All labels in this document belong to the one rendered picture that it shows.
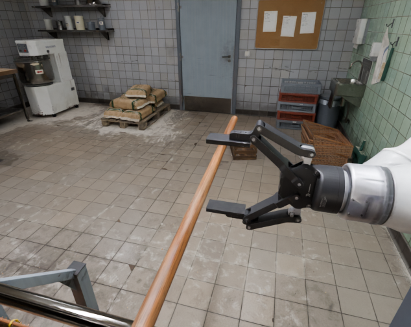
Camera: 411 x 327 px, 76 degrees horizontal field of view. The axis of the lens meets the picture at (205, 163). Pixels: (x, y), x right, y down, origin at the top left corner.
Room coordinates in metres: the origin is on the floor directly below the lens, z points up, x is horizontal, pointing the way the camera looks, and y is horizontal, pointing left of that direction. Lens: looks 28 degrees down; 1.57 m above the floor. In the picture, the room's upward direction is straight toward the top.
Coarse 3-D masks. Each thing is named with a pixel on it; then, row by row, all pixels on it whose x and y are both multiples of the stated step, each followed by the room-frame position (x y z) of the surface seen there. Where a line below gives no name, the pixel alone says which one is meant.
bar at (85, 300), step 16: (48, 272) 0.46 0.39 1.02; (64, 272) 0.49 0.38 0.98; (80, 272) 0.52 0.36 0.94; (0, 288) 0.30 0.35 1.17; (16, 288) 0.30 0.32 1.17; (80, 288) 0.51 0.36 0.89; (0, 304) 0.67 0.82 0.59; (16, 304) 0.28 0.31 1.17; (32, 304) 0.27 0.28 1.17; (48, 304) 0.27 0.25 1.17; (64, 304) 0.27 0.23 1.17; (80, 304) 0.52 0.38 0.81; (96, 304) 0.54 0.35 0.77; (64, 320) 0.25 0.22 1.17; (80, 320) 0.25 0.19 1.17; (96, 320) 0.25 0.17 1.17; (112, 320) 0.24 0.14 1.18; (128, 320) 0.25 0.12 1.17
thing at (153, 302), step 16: (208, 176) 0.62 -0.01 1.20; (192, 208) 0.48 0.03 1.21; (192, 224) 0.43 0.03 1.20; (176, 240) 0.38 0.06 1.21; (176, 256) 0.34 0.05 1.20; (160, 272) 0.31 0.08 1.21; (160, 288) 0.28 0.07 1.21; (144, 304) 0.25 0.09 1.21; (160, 304) 0.25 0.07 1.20; (144, 320) 0.22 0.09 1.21
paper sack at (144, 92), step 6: (138, 84) 4.91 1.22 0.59; (144, 84) 4.93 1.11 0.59; (132, 90) 4.50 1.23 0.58; (138, 90) 4.50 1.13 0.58; (144, 90) 4.53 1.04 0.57; (150, 90) 4.91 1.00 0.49; (126, 96) 4.44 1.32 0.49; (132, 96) 4.44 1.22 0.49; (138, 96) 4.45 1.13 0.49; (144, 96) 4.45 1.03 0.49
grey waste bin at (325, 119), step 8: (320, 96) 4.26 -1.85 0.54; (328, 96) 4.20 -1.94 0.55; (336, 96) 4.20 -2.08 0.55; (320, 104) 4.22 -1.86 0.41; (336, 104) 4.09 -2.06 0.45; (320, 112) 4.19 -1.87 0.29; (328, 112) 4.11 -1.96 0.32; (336, 112) 4.11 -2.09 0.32; (320, 120) 4.16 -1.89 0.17; (328, 120) 4.10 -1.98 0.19; (336, 120) 4.14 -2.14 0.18
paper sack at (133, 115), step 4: (140, 108) 4.40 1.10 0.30; (144, 108) 4.41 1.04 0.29; (148, 108) 4.48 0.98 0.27; (152, 108) 4.61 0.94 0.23; (124, 112) 4.26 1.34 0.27; (128, 112) 4.25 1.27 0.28; (132, 112) 4.23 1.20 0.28; (136, 112) 4.22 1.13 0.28; (140, 112) 4.24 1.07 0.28; (144, 112) 4.32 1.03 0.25; (148, 112) 4.47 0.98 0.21; (152, 112) 4.60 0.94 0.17; (124, 116) 4.22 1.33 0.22; (128, 116) 4.20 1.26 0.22; (132, 116) 4.18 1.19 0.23; (136, 116) 4.16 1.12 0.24; (140, 116) 4.20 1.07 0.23; (144, 116) 4.30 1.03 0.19; (128, 120) 4.17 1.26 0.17; (132, 120) 4.15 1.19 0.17; (136, 120) 4.14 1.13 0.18; (140, 120) 4.20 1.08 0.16
